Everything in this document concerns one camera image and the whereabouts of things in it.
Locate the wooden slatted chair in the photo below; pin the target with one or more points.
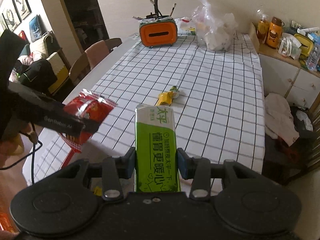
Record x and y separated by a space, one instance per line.
282 160

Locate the small green white packet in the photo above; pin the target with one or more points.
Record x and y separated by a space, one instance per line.
175 92

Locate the white crumpled cloth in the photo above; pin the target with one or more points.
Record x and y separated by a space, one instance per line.
280 117

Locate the clear plastic bag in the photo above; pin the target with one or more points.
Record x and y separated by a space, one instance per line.
215 32

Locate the white checked tablecloth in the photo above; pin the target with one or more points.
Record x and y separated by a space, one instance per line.
200 92

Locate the orange thermos bottle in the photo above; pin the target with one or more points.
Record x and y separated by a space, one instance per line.
275 33

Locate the yellow box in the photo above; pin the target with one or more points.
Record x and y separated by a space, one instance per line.
306 46

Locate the sofa with yellow blanket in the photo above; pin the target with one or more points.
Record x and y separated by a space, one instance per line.
58 65

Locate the black jacket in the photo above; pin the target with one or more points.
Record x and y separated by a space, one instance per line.
37 75

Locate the white cabinet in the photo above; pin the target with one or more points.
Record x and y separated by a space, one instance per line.
277 72

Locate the red snack bag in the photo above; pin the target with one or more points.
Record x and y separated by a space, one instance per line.
97 105

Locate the chair with pink cover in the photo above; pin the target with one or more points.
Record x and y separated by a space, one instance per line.
97 52

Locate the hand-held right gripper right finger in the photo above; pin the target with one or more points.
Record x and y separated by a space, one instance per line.
181 163

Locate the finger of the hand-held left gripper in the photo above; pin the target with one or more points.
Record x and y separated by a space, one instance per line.
90 126

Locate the blue wall picture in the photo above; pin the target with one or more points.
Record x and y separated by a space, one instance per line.
35 28

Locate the green cracker packet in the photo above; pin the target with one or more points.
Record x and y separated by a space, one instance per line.
155 140

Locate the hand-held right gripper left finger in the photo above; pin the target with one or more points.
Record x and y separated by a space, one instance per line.
131 162

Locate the yellow soap bottle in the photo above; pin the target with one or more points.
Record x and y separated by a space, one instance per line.
263 30

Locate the clear water bottle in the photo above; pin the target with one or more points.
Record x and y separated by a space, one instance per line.
313 57

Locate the orange tissue box organizer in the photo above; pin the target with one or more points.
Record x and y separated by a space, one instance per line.
157 33

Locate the framed wall picture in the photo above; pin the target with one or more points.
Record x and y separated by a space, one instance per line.
21 1

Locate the yellow foil snack packet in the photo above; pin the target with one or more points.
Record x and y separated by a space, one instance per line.
163 98

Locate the brown wooden chair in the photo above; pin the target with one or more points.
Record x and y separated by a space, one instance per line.
80 67

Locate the white wipes packet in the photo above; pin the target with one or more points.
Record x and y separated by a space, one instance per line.
185 27

